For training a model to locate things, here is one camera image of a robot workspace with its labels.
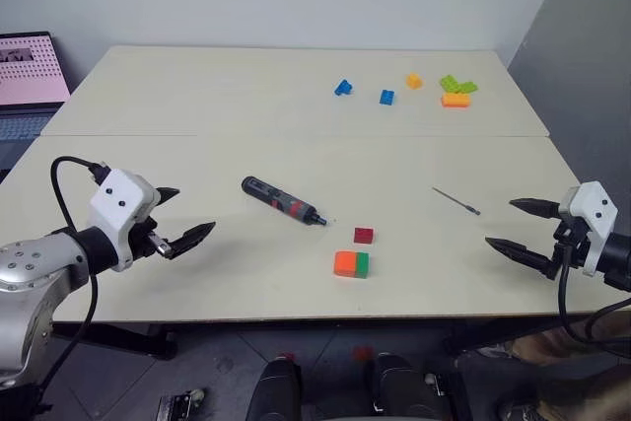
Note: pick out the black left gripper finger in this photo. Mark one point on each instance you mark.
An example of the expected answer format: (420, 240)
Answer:
(189, 238)
(166, 193)

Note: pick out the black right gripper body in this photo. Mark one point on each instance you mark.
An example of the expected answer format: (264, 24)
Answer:
(572, 248)

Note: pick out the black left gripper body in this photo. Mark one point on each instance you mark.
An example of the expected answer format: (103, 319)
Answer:
(143, 238)

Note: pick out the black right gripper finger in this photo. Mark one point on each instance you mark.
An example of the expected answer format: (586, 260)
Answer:
(539, 209)
(522, 254)

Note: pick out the thin metal screwdriver bit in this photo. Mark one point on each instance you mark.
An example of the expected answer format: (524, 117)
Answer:
(456, 201)

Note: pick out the grey black electric screwdriver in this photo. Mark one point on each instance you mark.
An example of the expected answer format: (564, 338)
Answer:
(278, 199)

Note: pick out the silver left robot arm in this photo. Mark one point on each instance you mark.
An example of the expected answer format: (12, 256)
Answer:
(29, 268)

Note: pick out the black table foot bar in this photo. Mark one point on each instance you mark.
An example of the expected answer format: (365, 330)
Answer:
(123, 339)

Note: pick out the brown mottled object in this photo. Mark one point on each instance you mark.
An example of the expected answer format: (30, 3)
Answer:
(552, 381)

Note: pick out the orange flat toy brick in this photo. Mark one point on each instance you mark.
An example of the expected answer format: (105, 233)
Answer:
(455, 100)

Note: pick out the light green toy brick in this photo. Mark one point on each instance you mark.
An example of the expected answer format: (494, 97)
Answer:
(448, 82)
(468, 87)

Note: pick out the orange toy block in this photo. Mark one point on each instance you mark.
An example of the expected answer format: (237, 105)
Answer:
(344, 263)

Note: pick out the small red toy block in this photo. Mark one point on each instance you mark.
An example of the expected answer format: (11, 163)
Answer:
(364, 235)

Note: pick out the dark green toy block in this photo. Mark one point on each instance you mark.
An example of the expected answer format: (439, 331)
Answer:
(363, 265)

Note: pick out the black caster wheel base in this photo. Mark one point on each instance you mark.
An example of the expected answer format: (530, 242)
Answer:
(180, 406)

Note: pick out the dark rounded shape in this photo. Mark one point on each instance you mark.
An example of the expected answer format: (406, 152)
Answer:
(399, 386)
(273, 391)

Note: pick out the orange sloped toy brick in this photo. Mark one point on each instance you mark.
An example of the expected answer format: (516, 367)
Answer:
(414, 81)

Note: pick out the laptop with pink screen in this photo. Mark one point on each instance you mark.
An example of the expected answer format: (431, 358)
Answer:
(29, 71)

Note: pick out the blue square toy brick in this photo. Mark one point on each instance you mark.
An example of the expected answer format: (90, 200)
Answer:
(387, 97)

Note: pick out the blue sloped toy brick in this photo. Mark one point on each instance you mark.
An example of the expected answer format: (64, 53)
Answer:
(343, 88)

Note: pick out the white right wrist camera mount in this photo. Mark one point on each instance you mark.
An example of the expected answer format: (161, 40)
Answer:
(594, 209)

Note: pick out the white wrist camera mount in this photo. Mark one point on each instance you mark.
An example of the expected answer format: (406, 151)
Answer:
(116, 199)
(594, 209)

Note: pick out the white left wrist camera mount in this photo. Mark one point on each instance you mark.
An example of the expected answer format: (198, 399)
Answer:
(116, 199)

